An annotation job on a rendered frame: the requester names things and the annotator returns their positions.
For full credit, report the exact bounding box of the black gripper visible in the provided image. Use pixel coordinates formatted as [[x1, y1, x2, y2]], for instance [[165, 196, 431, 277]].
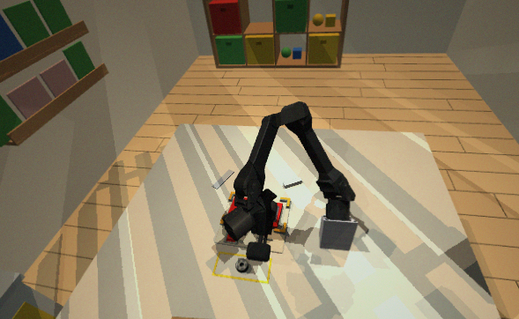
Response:
[[246, 201, 278, 263]]

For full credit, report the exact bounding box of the grey flat bar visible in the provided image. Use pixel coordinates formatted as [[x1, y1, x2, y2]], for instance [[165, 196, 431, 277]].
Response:
[[212, 169, 234, 189]]

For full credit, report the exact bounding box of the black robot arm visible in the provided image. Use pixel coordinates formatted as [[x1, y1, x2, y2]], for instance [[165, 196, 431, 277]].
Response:
[[222, 101, 356, 241]]

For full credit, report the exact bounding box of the black wheel with grey hub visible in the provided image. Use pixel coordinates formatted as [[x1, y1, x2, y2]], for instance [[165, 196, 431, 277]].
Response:
[[235, 259, 248, 273]]

